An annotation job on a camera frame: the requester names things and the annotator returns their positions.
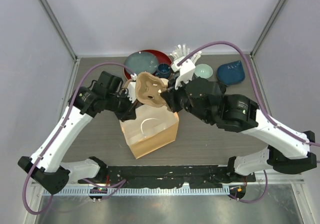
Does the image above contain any red round tray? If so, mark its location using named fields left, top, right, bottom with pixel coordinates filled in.
left=122, top=49, right=173, bottom=81

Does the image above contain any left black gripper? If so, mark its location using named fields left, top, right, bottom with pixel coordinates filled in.
left=105, top=89, right=140, bottom=122

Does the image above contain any dark blue ceramic mug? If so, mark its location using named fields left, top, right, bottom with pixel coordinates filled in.
left=155, top=63, right=171, bottom=79

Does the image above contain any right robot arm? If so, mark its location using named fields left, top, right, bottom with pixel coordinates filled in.
left=160, top=78, right=317, bottom=182

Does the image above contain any aluminium front rail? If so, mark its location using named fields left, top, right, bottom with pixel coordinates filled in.
left=44, top=165, right=303, bottom=199

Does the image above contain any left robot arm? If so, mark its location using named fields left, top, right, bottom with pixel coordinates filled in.
left=18, top=71, right=137, bottom=195

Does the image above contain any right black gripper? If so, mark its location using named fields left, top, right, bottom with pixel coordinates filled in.
left=160, top=75, right=212, bottom=125

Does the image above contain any mint green ceramic bowl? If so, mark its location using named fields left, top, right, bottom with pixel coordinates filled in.
left=194, top=64, right=214, bottom=79

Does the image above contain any grey-blue ceramic plate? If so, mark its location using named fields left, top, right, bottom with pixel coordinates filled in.
left=124, top=51, right=159, bottom=74

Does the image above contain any dark blue leaf plate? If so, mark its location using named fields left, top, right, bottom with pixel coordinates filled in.
left=216, top=60, right=246, bottom=86

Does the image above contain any brown paper takeout bag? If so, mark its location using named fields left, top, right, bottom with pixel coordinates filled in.
left=120, top=105, right=180, bottom=159

